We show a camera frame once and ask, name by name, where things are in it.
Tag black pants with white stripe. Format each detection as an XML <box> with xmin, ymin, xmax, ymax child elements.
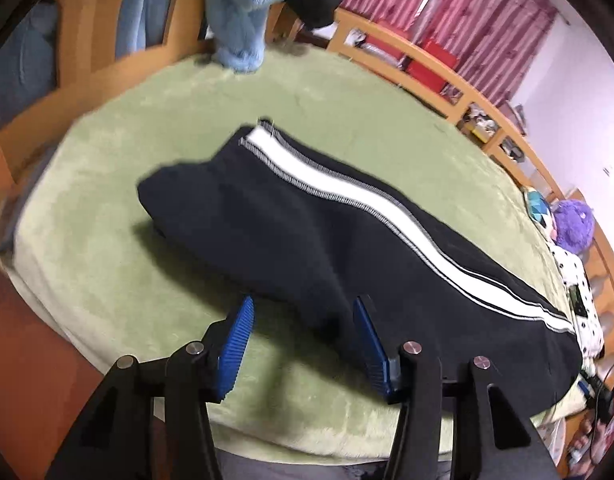
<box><xmin>136</xmin><ymin>122</ymin><xmax>582</xmax><ymax>416</ymax></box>

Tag green fleece bed blanket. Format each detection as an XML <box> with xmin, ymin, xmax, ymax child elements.
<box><xmin>8</xmin><ymin>46</ymin><xmax>569</xmax><ymax>466</ymax></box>

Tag black phone on pillow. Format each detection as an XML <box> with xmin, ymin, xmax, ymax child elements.
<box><xmin>569</xmin><ymin>285</ymin><xmax>588</xmax><ymax>318</ymax></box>

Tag white black-dotted pillow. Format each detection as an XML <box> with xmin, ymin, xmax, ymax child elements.
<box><xmin>550</xmin><ymin>245</ymin><xmax>604</xmax><ymax>360</ymax></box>

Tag teal geometric cushion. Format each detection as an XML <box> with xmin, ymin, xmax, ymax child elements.
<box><xmin>522</xmin><ymin>186</ymin><xmax>556</xmax><ymax>238</ymax></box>

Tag purple plush toy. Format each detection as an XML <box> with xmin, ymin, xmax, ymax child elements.
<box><xmin>552</xmin><ymin>200</ymin><xmax>596</xmax><ymax>255</ymax></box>

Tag red chair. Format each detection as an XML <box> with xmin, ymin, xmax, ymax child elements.
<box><xmin>405</xmin><ymin>37</ymin><xmax>462</xmax><ymax>91</ymax></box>

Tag blue padded chair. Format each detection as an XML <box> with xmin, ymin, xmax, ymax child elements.
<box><xmin>115</xmin><ymin>0</ymin><xmax>171</xmax><ymax>60</ymax></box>

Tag red striped curtain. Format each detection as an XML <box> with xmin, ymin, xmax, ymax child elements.
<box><xmin>342</xmin><ymin>0</ymin><xmax>558</xmax><ymax>105</ymax></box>

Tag light blue fleece blanket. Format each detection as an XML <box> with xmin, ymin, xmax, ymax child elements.
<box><xmin>205</xmin><ymin>0</ymin><xmax>284</xmax><ymax>73</ymax></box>

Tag wooden bed frame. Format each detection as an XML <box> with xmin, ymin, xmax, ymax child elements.
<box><xmin>0</xmin><ymin>0</ymin><xmax>614</xmax><ymax>391</ymax></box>

